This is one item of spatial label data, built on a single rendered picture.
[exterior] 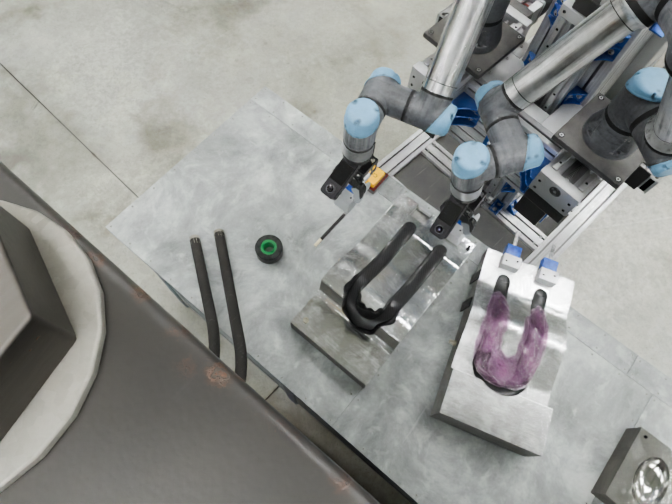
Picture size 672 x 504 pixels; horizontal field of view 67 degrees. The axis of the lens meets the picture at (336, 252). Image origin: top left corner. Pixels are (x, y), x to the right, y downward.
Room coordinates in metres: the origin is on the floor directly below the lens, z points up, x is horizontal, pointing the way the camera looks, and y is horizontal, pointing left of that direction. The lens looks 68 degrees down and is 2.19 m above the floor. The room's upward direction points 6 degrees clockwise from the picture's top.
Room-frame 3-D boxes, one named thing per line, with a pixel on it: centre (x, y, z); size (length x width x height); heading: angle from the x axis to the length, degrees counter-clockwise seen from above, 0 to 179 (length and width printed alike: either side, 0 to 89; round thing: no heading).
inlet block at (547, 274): (0.58, -0.61, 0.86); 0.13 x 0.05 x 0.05; 163
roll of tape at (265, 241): (0.55, 0.20, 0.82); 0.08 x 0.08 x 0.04
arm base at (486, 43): (1.23, -0.35, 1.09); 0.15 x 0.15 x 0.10
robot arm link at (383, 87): (0.79, -0.08, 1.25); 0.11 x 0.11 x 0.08; 71
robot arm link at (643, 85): (0.89, -0.73, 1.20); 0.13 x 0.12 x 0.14; 17
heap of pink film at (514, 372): (0.34, -0.48, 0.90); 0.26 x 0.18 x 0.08; 163
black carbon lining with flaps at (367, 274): (0.47, -0.16, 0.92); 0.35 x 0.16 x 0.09; 146
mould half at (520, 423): (0.33, -0.49, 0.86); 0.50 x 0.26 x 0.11; 163
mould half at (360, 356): (0.46, -0.15, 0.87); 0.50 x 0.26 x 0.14; 146
